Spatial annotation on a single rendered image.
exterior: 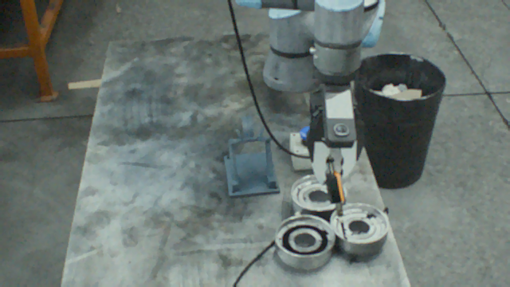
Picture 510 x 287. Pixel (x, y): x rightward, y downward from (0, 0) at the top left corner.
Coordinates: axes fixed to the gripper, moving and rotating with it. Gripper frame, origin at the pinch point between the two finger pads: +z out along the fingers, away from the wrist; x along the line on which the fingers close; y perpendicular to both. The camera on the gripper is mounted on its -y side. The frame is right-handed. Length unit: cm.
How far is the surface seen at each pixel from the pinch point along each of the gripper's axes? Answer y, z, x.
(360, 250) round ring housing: -4.9, 11.7, -4.7
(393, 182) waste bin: 115, 74, -44
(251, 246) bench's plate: 0.2, 13.5, 14.2
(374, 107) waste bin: 112, 41, -34
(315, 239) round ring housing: -1.5, 11.2, 2.9
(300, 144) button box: 23.3, 5.6, 2.8
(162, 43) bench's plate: 79, 3, 35
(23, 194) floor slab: 124, 79, 98
